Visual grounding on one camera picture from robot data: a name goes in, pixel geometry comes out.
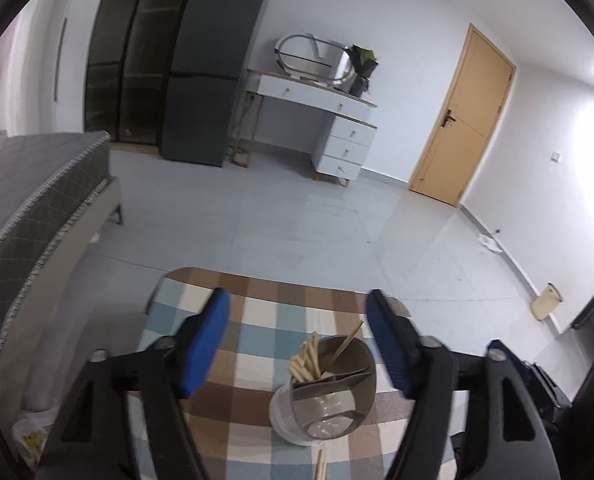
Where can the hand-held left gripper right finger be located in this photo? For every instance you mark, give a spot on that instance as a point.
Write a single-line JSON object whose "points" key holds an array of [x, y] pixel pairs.
{"points": [[392, 345]]}

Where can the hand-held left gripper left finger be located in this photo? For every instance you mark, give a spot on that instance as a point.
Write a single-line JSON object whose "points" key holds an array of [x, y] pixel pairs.
{"points": [[204, 345]]}

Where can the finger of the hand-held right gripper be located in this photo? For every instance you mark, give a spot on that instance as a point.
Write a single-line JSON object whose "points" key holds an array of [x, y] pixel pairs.
{"points": [[494, 345]]}

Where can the single brown wooden chopstick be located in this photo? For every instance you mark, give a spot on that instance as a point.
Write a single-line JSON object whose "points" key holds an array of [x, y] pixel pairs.
{"points": [[347, 341]]}

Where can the bundle of wooden chopsticks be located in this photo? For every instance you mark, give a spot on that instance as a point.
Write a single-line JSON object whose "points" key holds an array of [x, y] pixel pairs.
{"points": [[307, 360]]}

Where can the white grey utensil holder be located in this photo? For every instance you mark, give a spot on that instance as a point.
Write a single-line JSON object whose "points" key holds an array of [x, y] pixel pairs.
{"points": [[287, 420]]}

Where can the single pale wooden chopstick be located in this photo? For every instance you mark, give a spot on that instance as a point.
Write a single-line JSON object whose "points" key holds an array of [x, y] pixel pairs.
{"points": [[320, 467]]}

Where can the beige trash bin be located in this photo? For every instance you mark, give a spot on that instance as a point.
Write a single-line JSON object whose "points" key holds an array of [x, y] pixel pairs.
{"points": [[544, 305]]}

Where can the checked tablecloth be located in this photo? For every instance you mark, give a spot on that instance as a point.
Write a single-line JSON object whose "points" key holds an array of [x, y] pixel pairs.
{"points": [[277, 310]]}

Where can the white cloth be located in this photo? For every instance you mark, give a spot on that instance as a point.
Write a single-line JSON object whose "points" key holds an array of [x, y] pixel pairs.
{"points": [[489, 244]]}

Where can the grey quilted bed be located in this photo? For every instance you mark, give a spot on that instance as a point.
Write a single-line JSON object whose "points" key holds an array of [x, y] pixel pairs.
{"points": [[97, 210]]}

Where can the white plastic bag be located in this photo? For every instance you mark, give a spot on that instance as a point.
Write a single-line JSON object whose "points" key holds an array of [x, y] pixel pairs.
{"points": [[29, 440]]}

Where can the wooden door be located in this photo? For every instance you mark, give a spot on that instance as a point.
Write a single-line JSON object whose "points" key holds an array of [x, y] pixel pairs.
{"points": [[462, 135]]}

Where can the dark grey fridge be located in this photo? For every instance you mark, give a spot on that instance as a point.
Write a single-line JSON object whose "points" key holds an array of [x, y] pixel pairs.
{"points": [[202, 110]]}

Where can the grey quilted mattress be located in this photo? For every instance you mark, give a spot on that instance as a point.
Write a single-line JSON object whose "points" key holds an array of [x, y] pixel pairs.
{"points": [[27, 185]]}

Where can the black wrapped green bouquet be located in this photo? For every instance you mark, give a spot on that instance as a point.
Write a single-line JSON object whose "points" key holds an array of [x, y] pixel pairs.
{"points": [[362, 82]]}

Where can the white vanity desk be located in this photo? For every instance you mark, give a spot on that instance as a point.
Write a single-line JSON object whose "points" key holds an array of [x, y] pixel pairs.
{"points": [[302, 92]]}

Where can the dark glass cabinet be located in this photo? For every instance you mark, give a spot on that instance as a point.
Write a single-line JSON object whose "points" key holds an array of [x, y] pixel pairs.
{"points": [[127, 85]]}

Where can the oval vanity mirror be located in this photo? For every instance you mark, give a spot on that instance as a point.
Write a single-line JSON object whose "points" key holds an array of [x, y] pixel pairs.
{"points": [[307, 62]]}

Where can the white glossy wardrobe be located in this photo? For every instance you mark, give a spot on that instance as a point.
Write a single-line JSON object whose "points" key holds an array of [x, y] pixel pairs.
{"points": [[72, 60]]}

